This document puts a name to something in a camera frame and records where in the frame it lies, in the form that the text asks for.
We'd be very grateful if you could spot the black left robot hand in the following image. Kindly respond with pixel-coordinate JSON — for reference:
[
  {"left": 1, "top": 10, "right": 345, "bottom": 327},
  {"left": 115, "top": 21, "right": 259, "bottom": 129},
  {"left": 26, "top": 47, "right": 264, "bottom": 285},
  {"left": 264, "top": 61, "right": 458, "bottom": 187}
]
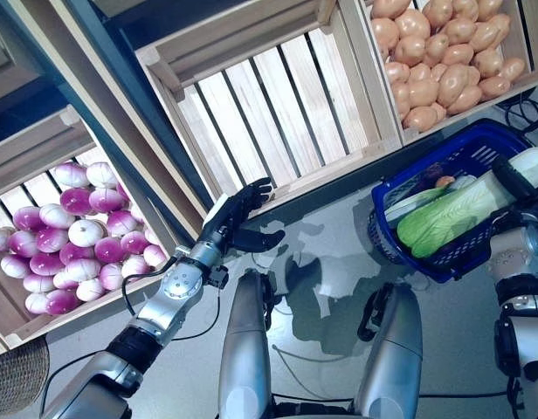
[{"left": 197, "top": 176, "right": 287, "bottom": 253}]

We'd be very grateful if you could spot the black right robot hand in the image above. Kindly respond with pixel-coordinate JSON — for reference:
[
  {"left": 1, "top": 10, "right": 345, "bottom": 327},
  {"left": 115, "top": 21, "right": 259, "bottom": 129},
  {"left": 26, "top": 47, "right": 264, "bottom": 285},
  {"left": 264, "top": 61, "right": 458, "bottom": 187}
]
[{"left": 490, "top": 155, "right": 538, "bottom": 220}]

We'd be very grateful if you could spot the blue plastic shopping basket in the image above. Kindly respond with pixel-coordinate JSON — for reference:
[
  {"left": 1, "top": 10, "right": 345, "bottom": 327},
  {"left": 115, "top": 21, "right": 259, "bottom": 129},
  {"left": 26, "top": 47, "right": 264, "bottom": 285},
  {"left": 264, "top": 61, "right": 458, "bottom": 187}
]
[{"left": 367, "top": 118, "right": 538, "bottom": 283}]

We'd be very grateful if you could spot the woven wicker basket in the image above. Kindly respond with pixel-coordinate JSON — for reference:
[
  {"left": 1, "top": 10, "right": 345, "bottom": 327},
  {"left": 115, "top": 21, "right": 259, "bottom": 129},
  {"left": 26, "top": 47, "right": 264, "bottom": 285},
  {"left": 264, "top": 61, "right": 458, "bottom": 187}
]
[{"left": 0, "top": 335, "right": 51, "bottom": 416}]

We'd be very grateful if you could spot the tan toy potato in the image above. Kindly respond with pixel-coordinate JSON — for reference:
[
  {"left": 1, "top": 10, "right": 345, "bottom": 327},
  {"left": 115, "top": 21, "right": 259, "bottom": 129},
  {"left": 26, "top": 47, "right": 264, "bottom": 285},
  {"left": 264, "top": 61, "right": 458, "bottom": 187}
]
[
  {"left": 402, "top": 106, "right": 439, "bottom": 131},
  {"left": 371, "top": 0, "right": 412, "bottom": 18},
  {"left": 498, "top": 57, "right": 527, "bottom": 82},
  {"left": 437, "top": 64, "right": 470, "bottom": 108}
]

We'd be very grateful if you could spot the wooden vegetable display shelf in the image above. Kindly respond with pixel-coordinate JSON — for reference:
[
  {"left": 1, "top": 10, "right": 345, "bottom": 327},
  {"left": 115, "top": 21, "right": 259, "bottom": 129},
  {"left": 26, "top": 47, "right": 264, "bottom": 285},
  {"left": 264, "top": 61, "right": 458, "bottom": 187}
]
[{"left": 0, "top": 0, "right": 383, "bottom": 280}]

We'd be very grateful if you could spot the silver left robot leg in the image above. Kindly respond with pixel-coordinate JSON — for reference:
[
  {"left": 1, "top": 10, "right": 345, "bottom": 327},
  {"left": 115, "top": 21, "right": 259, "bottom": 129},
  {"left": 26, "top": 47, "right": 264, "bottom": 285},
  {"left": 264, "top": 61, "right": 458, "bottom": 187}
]
[{"left": 218, "top": 268, "right": 274, "bottom": 419}]

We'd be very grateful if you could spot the silver robot leg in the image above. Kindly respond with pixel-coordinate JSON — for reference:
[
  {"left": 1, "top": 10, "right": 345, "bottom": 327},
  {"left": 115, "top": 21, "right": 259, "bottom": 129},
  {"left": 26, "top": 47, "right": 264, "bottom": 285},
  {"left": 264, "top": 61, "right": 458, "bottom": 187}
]
[
  {"left": 354, "top": 282, "right": 424, "bottom": 419},
  {"left": 218, "top": 268, "right": 274, "bottom": 419}
]

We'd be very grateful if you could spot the dark robot pelvis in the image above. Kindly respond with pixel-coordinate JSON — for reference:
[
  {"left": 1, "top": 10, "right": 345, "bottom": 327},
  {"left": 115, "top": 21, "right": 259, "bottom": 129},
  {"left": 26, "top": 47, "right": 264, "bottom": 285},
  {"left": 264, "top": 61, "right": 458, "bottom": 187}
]
[{"left": 268, "top": 392, "right": 362, "bottom": 419}]

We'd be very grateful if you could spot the silver right robot leg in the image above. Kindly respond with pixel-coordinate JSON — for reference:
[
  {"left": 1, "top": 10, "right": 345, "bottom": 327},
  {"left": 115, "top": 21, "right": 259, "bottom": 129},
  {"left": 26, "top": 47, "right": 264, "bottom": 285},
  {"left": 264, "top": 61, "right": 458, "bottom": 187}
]
[{"left": 354, "top": 282, "right": 424, "bottom": 419}]

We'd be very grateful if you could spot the black cable coil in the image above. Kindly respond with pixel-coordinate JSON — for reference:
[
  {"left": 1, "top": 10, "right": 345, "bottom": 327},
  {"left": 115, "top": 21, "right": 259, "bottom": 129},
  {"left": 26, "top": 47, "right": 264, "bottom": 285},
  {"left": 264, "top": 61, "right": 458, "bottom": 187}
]
[{"left": 502, "top": 89, "right": 538, "bottom": 132}]

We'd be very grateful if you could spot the thin white floor cable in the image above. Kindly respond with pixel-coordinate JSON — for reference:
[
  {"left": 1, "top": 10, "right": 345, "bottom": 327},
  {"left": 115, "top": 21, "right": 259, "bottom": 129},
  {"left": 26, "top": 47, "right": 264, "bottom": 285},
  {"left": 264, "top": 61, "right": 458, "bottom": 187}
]
[{"left": 271, "top": 344, "right": 362, "bottom": 389}]

